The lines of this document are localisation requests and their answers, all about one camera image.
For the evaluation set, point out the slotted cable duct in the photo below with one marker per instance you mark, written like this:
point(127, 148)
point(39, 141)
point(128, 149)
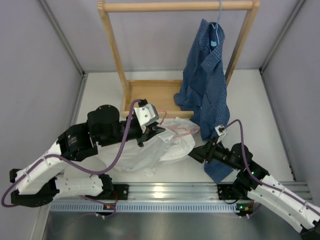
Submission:
point(149, 207)

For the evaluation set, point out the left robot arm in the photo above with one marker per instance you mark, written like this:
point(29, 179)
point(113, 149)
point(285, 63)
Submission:
point(57, 174)

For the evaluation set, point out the aluminium mounting rail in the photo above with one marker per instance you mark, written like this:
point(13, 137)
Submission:
point(173, 191)

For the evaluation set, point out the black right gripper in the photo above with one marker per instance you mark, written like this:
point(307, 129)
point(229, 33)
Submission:
point(199, 153)

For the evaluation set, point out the blue wire hanger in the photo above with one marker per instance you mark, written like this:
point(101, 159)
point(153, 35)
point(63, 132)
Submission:
point(218, 22)

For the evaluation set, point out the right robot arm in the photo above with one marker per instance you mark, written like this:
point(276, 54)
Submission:
point(255, 183)

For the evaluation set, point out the right aluminium frame post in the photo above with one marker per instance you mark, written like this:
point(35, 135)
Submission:
point(284, 30)

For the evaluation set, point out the wooden clothes rack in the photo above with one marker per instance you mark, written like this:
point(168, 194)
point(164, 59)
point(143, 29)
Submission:
point(161, 92)

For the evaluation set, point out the left aluminium frame post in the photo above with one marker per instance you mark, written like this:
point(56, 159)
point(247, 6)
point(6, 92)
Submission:
point(43, 4)

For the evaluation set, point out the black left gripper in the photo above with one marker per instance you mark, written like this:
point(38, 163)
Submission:
point(150, 131)

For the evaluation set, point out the pink wire hanger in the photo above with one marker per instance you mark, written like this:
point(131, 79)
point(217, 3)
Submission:
point(183, 127)

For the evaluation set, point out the aluminium frame post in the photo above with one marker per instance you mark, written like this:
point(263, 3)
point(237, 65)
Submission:
point(43, 4)
point(284, 30)

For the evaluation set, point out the blue checkered shirt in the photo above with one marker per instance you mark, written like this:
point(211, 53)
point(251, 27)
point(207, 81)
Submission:
point(204, 89)

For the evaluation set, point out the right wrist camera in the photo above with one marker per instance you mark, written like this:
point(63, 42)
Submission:
point(221, 132)

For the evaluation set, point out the white shirt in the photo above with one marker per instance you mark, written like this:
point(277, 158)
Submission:
point(162, 149)

